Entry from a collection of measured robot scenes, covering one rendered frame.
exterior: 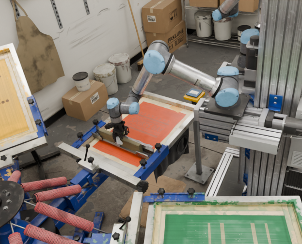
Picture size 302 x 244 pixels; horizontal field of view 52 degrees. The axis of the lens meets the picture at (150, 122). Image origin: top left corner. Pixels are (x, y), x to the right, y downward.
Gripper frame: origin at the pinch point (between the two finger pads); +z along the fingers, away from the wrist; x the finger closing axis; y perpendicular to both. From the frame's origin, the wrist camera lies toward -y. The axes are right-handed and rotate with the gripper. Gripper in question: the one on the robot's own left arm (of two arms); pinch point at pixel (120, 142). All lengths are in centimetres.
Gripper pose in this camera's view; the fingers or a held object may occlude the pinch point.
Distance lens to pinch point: 212.5
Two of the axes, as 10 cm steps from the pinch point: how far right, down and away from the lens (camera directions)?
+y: 8.0, 2.8, -5.2
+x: 5.8, -5.6, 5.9
